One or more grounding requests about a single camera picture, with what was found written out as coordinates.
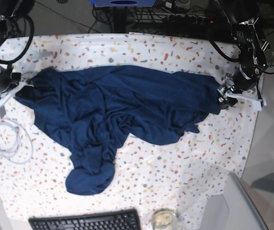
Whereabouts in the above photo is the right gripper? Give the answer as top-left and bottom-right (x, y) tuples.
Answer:
(0, 66), (22, 93)

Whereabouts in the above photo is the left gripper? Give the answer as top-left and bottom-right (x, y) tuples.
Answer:
(217, 69), (261, 110)

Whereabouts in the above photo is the navy blue t-shirt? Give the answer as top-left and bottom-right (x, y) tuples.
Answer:
(15, 65), (220, 196)

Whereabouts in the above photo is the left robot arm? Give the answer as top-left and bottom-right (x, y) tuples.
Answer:
(207, 0), (274, 111)

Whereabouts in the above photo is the terrazzo patterned tablecloth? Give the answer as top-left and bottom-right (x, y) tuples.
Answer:
(0, 33), (257, 230)

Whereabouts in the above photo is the black power strip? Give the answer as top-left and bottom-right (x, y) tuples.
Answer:
(163, 14), (214, 24)

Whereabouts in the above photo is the grey laptop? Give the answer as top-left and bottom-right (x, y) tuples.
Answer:
(224, 172), (268, 230)

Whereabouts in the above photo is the blue box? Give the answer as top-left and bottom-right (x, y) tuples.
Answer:
(90, 0), (164, 7)

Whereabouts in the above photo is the clear glass jar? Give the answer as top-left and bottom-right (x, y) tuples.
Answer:
(151, 208), (178, 230)

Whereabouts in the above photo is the black computer keyboard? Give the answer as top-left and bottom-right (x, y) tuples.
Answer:
(28, 209), (141, 230)

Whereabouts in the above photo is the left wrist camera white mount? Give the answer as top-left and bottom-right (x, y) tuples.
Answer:
(222, 92), (267, 111)

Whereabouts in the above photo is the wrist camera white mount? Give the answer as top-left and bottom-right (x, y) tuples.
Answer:
(222, 92), (267, 111)
(0, 81), (33, 120)

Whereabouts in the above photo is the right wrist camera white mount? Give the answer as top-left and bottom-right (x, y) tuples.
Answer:
(0, 81), (33, 120)

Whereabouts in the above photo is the coiled white cable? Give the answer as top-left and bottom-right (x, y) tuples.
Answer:
(0, 117), (34, 165)

